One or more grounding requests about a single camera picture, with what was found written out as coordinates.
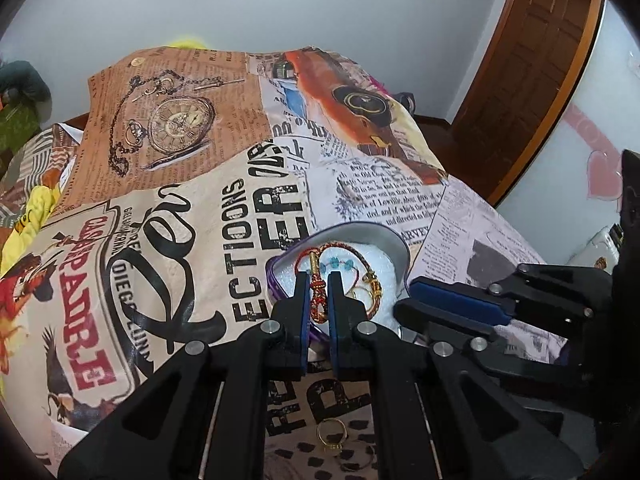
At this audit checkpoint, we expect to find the red gold braided bracelet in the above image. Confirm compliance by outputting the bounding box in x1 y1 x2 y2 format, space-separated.
293 240 384 325

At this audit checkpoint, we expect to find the purple heart jewelry box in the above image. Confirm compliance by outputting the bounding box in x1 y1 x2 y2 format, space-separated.
266 221 410 340

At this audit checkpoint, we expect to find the white suitcase with stickers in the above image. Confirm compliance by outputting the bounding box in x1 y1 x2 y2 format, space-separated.
567 223 623 274

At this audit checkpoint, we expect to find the gold bangle in box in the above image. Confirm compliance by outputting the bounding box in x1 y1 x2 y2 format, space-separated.
347 280 383 320

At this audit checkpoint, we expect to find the white wardrobe with hearts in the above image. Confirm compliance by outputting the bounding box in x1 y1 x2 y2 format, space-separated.
498 1 639 263

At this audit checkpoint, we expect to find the dark bag on floor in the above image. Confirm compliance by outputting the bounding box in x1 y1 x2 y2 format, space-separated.
393 92 416 115

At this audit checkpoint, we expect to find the newspaper print bed cover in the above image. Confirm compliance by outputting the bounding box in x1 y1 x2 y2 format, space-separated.
1 47 540 474

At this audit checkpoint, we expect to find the yellow cloth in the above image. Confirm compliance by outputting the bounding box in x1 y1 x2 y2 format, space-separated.
1 184 61 275

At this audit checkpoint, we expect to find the brown wooden door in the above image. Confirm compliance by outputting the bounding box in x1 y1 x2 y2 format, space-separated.
452 0 604 205

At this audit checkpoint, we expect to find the green covered side table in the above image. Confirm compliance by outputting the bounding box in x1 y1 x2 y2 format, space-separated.
0 101 41 162

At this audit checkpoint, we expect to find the yellow pillow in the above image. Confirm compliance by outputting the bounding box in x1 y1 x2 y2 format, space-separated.
167 37 208 50

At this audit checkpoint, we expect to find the dark green jacket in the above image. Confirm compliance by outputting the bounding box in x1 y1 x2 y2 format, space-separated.
1 61 52 120

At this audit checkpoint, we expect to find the thin silver ring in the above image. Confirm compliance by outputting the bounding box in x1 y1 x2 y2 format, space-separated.
336 442 378 472

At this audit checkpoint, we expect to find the gold ring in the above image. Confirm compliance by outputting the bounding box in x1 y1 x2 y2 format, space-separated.
316 417 350 453

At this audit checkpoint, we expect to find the blue bead bracelet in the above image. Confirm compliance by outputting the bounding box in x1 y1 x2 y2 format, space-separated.
319 253 362 276

